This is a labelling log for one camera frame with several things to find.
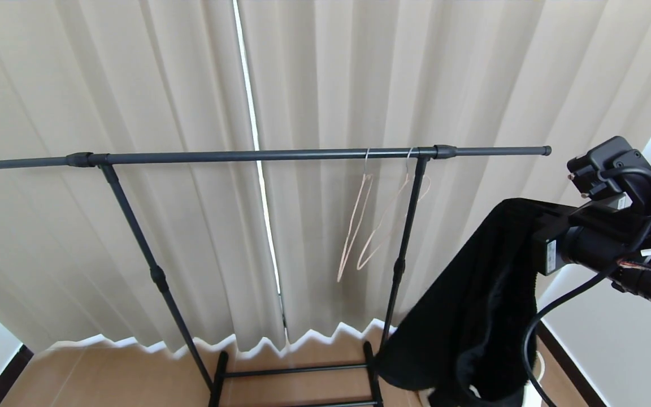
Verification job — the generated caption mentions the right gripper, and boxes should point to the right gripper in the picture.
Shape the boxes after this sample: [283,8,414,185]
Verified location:
[531,202,651,278]

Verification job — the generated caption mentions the black shorts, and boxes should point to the black shorts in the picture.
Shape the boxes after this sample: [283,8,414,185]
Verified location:
[375,198,546,407]

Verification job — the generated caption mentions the pink clothes hanger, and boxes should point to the pink clothes hanger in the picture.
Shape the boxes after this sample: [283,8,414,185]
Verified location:
[336,149,374,283]
[356,148,432,271]

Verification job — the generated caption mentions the black clothes rack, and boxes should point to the black clothes rack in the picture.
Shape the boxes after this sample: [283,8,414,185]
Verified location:
[0,145,552,407]

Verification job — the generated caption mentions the beige curtain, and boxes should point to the beige curtain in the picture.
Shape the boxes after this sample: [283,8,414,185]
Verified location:
[0,0,651,360]

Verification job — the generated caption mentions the black cable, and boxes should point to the black cable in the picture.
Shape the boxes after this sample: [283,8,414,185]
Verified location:
[522,167,651,407]

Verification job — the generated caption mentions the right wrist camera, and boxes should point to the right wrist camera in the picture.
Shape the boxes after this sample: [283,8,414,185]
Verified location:
[566,136,651,218]

